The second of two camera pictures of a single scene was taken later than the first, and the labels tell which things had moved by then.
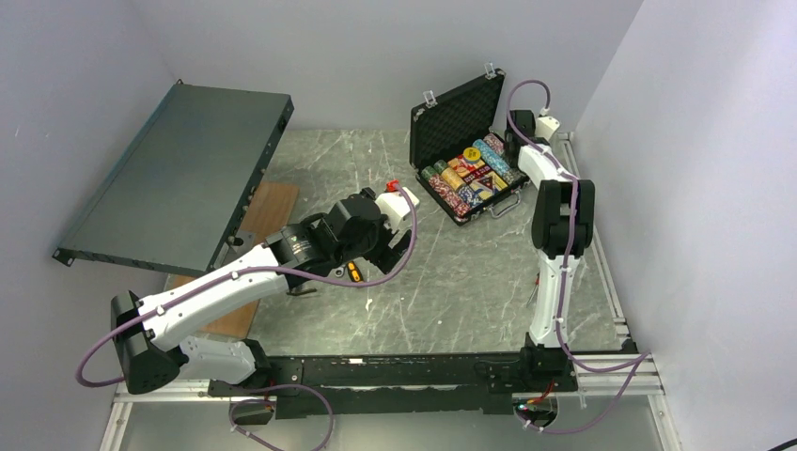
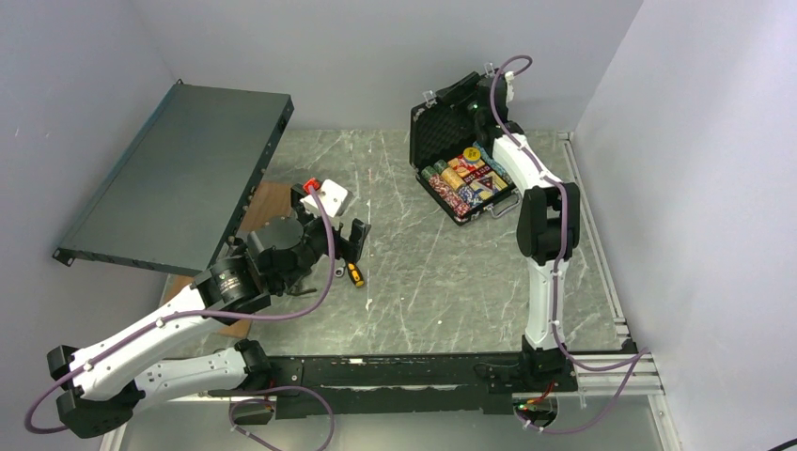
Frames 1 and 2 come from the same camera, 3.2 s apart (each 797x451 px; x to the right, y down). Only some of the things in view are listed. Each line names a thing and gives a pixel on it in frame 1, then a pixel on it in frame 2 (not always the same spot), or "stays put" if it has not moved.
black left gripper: [384, 256] → [349, 249]
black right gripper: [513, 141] → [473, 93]
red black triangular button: [487, 182] stays put
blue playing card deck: [488, 185] stays put
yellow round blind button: [472, 154] stays put
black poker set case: [458, 157] stays put
